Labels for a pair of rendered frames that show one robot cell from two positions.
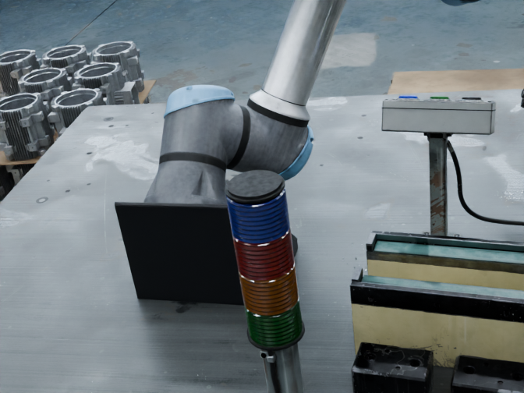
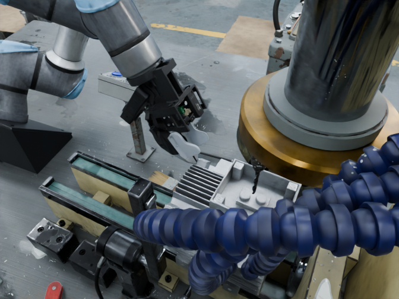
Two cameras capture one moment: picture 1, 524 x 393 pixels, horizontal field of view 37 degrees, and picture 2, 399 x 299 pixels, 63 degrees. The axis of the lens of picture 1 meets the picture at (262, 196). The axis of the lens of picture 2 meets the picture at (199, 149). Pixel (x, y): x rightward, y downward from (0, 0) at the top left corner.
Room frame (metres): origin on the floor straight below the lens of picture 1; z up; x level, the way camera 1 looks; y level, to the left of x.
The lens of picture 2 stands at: (0.44, -0.53, 1.57)
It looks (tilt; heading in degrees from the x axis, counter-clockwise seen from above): 47 degrees down; 4
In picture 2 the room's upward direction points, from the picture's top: straight up
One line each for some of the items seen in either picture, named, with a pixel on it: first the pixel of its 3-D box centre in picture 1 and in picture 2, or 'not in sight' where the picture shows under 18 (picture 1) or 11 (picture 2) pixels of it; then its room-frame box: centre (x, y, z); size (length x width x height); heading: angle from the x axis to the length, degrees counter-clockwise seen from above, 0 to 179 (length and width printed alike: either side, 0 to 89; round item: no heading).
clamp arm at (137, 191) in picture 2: not in sight; (149, 236); (0.67, -0.44, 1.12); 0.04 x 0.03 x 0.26; 67
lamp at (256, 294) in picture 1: (268, 281); not in sight; (0.68, 0.01, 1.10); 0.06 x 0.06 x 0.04
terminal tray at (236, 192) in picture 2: not in sight; (253, 204); (0.75, -0.60, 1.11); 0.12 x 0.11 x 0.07; 66
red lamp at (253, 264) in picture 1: (263, 246); not in sight; (0.68, 0.01, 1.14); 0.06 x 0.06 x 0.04
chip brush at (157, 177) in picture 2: not in sight; (177, 190); (0.99, -0.43, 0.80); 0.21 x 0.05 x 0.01; 61
